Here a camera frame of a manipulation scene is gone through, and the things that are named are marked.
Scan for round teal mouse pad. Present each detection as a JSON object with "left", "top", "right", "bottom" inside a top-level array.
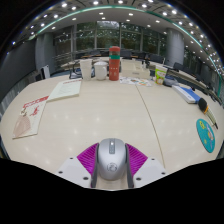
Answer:
[{"left": 195, "top": 118, "right": 216, "bottom": 154}]

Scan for white standing sign board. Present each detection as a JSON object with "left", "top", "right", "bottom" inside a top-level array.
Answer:
[{"left": 40, "top": 64, "right": 51, "bottom": 80}]

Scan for silver computer mouse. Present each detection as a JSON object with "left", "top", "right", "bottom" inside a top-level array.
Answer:
[{"left": 96, "top": 137, "right": 128, "bottom": 182}]

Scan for red drink bottle green band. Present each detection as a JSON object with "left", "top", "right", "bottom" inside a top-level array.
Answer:
[{"left": 108, "top": 45, "right": 121, "bottom": 82}]

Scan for black microphone yellow ring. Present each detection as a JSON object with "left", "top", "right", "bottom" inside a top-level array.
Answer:
[{"left": 197, "top": 97, "right": 219, "bottom": 130}]

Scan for black conference desk console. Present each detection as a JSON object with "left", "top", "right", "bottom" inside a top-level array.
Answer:
[{"left": 162, "top": 74, "right": 181, "bottom": 88}]

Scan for black office chairs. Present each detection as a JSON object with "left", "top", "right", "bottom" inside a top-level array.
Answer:
[{"left": 74, "top": 49, "right": 214, "bottom": 84}]

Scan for white paper booklet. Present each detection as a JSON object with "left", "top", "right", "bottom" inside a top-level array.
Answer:
[{"left": 47, "top": 78, "right": 83, "bottom": 102}]

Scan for round ceiling lights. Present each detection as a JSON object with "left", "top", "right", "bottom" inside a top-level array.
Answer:
[{"left": 9, "top": 0, "right": 221, "bottom": 73}]

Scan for beige cardboard box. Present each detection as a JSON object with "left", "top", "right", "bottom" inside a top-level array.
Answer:
[{"left": 120, "top": 59, "right": 152, "bottom": 80}]

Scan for white mug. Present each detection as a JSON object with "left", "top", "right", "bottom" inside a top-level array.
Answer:
[{"left": 93, "top": 61, "right": 109, "bottom": 81}]

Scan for green-print paper cup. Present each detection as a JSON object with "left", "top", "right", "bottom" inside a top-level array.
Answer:
[{"left": 154, "top": 64, "right": 168, "bottom": 86}]

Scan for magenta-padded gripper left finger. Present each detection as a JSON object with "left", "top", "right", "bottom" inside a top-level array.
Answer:
[{"left": 55, "top": 142, "right": 100, "bottom": 189}]

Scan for blue and white book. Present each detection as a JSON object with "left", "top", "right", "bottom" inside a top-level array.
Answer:
[{"left": 171, "top": 84, "right": 202, "bottom": 104}]

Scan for colourful flyer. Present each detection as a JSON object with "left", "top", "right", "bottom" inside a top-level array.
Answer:
[{"left": 119, "top": 76, "right": 153, "bottom": 88}]

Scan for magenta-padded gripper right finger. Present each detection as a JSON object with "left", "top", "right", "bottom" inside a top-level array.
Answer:
[{"left": 125, "top": 142, "right": 167, "bottom": 190}]

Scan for long curved conference table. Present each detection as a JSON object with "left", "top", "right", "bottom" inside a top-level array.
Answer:
[{"left": 59, "top": 56, "right": 224, "bottom": 104}]

